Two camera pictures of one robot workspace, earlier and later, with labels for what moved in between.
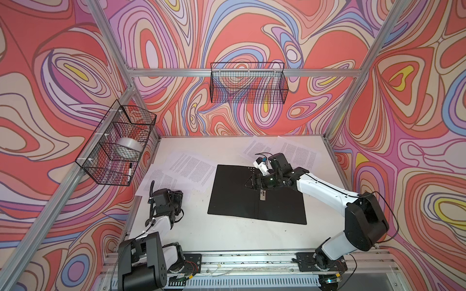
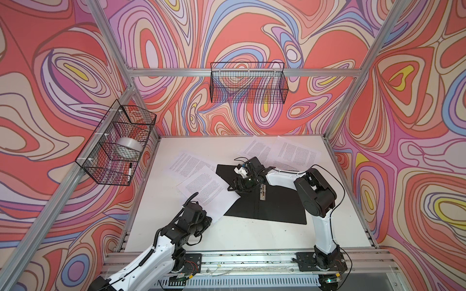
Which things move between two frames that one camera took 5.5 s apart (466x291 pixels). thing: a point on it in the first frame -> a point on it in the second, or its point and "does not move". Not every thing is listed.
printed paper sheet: x=300 y=153 does not move
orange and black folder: x=230 y=197 does not move
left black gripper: x=176 y=196 -> x=206 y=219
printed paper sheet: x=162 y=180 -> x=216 y=195
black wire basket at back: x=249 y=82 does not move
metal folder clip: x=262 y=194 does not move
